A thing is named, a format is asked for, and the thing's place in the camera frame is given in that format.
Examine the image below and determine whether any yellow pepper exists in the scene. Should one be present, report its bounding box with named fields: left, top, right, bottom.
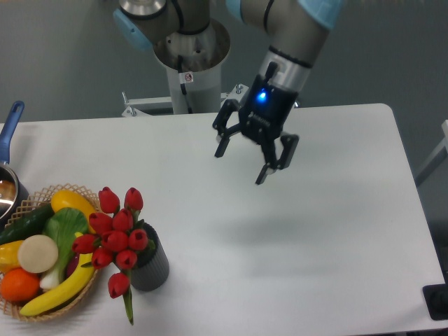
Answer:
left=0, top=240, right=23, bottom=274

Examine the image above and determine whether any yellow banana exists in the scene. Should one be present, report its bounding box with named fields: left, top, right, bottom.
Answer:
left=20, top=253, right=95, bottom=317

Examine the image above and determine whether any dark green cucumber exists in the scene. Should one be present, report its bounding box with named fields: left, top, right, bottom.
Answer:
left=1, top=204, right=54, bottom=245

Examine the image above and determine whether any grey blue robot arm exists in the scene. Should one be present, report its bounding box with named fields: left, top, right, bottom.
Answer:
left=113, top=1, right=343, bottom=184

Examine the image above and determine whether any white frame at right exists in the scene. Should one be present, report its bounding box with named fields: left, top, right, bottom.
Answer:
left=414, top=120, right=447, bottom=188

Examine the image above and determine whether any blue handled saucepan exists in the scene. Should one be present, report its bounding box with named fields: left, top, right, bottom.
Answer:
left=1, top=101, right=29, bottom=230

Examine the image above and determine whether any dark grey ribbed vase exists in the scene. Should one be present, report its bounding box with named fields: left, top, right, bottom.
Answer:
left=131, top=223, right=170, bottom=292

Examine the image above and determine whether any red tulip bouquet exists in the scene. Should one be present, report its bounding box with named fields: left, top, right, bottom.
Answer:
left=71, top=187, right=155, bottom=324

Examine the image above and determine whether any purple red vegetable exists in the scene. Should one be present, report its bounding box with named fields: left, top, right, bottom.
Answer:
left=65, top=254, right=79, bottom=279

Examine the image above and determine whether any orange fruit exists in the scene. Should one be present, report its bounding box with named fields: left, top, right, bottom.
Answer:
left=1, top=268, right=40, bottom=302

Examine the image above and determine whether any round beige disc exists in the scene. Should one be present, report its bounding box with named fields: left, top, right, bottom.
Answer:
left=17, top=234, right=59, bottom=274

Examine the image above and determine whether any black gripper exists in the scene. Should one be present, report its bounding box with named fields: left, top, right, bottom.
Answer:
left=212, top=74, right=300, bottom=185

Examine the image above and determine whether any green bok choy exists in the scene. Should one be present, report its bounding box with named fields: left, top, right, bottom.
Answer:
left=40, top=207, right=88, bottom=292

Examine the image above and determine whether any black device at table edge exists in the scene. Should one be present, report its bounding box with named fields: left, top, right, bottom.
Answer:
left=422, top=283, right=447, bottom=321

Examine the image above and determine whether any woven wicker basket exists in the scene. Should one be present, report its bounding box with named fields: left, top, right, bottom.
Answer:
left=1, top=183, right=100, bottom=323

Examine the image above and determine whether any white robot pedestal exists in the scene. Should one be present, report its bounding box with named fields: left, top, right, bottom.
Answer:
left=121, top=17, right=249, bottom=118

